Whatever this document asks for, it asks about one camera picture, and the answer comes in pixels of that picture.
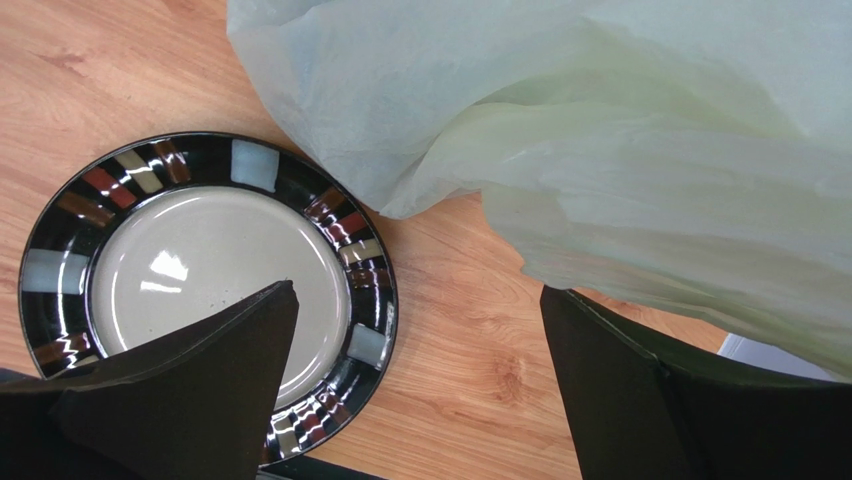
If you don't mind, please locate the black rimmed ceramic plate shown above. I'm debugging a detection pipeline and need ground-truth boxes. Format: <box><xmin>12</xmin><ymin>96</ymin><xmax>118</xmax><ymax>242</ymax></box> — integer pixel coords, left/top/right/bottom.
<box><xmin>18</xmin><ymin>132</ymin><xmax>398</xmax><ymax>465</ymax></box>

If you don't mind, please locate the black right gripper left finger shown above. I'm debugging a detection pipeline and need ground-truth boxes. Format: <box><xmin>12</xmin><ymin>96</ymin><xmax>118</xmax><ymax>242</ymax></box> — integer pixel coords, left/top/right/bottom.
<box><xmin>1</xmin><ymin>281</ymin><xmax>299</xmax><ymax>479</ymax></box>

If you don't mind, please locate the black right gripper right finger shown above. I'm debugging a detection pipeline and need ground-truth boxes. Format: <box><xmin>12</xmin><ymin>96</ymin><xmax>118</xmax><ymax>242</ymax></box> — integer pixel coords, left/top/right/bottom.
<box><xmin>540</xmin><ymin>287</ymin><xmax>851</xmax><ymax>479</ymax></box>

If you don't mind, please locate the pale green plastic bag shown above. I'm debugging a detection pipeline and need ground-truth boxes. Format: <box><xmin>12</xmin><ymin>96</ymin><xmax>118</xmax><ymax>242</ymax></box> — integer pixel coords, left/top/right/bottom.
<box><xmin>227</xmin><ymin>1</ymin><xmax>851</xmax><ymax>379</ymax></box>

